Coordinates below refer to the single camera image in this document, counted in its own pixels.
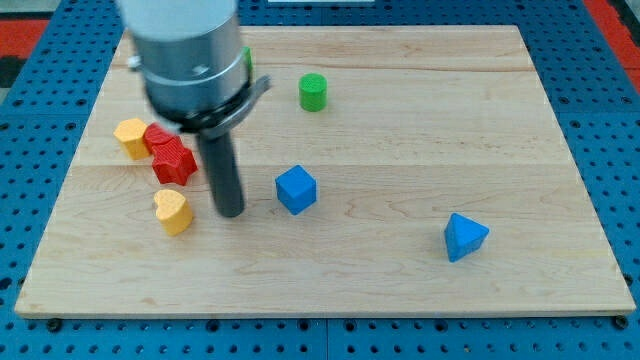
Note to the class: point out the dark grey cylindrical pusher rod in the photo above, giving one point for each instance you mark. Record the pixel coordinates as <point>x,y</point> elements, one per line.
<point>219,160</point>

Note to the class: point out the yellow heart block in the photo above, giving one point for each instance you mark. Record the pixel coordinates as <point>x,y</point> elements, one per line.
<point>172,211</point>

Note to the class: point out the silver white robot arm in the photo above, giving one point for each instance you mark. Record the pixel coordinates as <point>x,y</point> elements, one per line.
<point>198,77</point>

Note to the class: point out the green block behind arm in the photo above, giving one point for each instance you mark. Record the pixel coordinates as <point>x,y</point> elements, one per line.
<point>247,58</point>

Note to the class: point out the red star block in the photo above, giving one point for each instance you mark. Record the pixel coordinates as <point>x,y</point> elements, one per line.
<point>173,162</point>

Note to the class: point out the red round block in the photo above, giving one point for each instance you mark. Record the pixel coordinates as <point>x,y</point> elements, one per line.
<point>155,135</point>

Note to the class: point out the blue cube block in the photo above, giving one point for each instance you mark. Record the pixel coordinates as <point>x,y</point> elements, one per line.
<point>296,189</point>

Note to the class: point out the yellow hexagon block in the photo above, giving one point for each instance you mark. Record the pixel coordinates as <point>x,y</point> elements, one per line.
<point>130,135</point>

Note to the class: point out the green cylinder block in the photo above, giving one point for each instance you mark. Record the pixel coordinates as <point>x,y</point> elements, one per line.
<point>312,92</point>

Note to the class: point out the light wooden board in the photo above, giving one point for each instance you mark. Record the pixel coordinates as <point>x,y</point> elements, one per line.
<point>420,122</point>

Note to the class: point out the blue triangle block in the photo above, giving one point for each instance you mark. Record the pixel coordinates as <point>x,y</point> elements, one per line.
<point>463,236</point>

